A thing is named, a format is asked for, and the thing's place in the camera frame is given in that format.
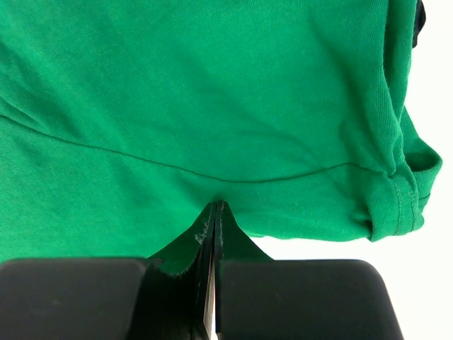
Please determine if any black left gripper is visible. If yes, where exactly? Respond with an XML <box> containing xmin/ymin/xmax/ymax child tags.
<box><xmin>412</xmin><ymin>0</ymin><xmax>425</xmax><ymax>48</ymax></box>

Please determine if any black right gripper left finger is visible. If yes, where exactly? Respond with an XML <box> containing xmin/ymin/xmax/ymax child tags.
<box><xmin>141</xmin><ymin>203</ymin><xmax>216</xmax><ymax>339</ymax></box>

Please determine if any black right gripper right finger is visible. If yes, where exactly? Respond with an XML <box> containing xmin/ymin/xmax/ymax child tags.
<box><xmin>214</xmin><ymin>200</ymin><xmax>275</xmax><ymax>340</ymax></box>

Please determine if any green t-shirt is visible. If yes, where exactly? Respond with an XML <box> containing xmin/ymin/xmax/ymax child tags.
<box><xmin>1</xmin><ymin>1</ymin><xmax>442</xmax><ymax>260</ymax></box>

